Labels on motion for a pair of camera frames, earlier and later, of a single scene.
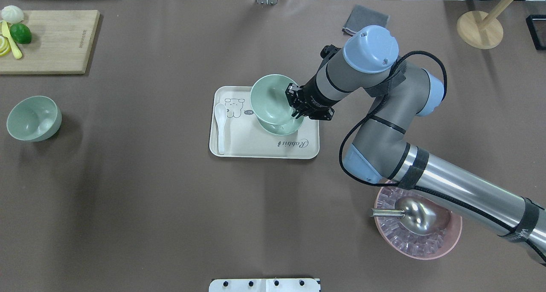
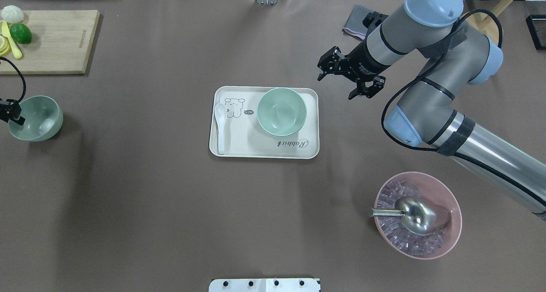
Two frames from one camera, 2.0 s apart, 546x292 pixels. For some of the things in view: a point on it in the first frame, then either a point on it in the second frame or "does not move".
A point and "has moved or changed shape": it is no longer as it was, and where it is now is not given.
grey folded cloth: (361, 17) does not move
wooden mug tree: (484, 30) does not move
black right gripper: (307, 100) → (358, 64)
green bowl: (269, 100) has moved or changed shape
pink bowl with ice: (413, 225) does not move
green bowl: (34, 118) does not move
